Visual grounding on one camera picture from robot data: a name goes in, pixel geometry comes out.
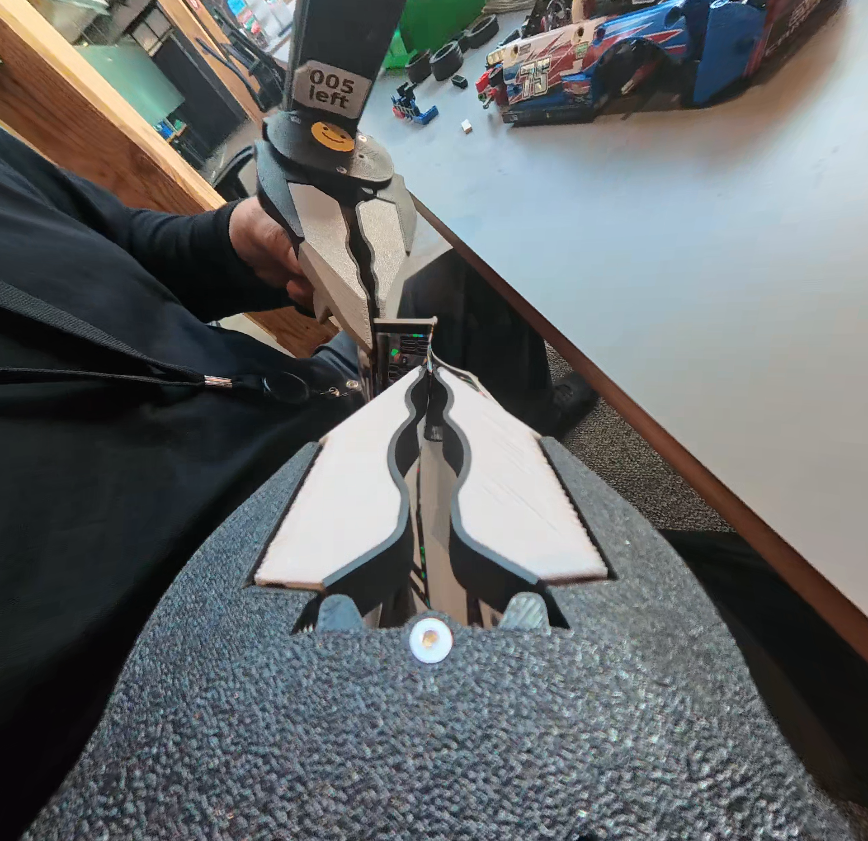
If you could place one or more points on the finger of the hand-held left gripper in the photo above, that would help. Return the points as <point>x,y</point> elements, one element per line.
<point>325,244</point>
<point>383,244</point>

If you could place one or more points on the person's left forearm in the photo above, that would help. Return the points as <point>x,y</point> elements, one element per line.
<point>176,258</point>

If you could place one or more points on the wooden box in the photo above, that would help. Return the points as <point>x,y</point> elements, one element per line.
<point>102,108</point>

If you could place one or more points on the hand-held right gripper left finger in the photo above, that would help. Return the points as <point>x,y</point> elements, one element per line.
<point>332,502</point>

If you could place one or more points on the green plastic bin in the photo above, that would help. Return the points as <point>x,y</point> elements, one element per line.
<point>434,13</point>

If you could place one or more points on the black beam brick assembly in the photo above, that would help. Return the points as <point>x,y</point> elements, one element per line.
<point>413,105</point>

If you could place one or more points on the holographic sticker sheet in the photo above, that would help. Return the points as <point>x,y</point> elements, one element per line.
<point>437,515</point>

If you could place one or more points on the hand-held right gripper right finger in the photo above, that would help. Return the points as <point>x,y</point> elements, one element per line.
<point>522,508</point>

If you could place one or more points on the person's black-clothed body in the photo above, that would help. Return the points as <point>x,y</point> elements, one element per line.
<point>102,481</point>

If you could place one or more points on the person's left hand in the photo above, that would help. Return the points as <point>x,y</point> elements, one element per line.
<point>261,244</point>

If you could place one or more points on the toy brick race car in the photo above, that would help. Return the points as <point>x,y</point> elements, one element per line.
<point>644,41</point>

